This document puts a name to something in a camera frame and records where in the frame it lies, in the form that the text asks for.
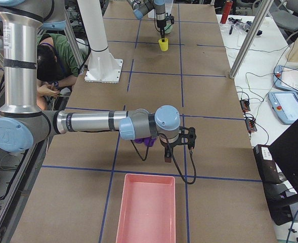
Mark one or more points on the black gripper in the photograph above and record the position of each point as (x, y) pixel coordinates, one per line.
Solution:
(160, 23)
(167, 145)

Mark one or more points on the yellow plastic cup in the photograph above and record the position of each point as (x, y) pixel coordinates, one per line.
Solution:
(163, 44)

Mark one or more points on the purple cloth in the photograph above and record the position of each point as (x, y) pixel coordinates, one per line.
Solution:
(148, 141)

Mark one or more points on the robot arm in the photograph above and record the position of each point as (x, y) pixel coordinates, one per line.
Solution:
(23, 123)
(142, 8)

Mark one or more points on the light green ceramic bowl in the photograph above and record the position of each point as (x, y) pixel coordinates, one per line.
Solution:
(168, 29)

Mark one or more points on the pink plastic bin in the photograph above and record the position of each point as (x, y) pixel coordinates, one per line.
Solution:
(148, 209)

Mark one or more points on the red bottle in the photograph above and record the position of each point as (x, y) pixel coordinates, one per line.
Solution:
(226, 11)

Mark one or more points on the person in green shirt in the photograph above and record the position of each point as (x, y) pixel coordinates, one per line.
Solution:
(57, 67)

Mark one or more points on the far teach pendant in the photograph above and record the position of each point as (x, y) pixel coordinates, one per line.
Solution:
(285, 78)

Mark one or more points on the teach pendant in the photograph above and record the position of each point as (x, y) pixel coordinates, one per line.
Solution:
(285, 78)
(285, 105)

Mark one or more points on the near teach pendant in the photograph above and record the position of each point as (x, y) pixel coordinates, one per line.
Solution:
(285, 105)

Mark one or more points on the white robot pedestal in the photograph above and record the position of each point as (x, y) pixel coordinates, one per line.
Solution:
(102, 66)

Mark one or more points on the grey aluminium frame post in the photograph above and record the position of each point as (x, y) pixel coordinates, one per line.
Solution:
(252, 33)

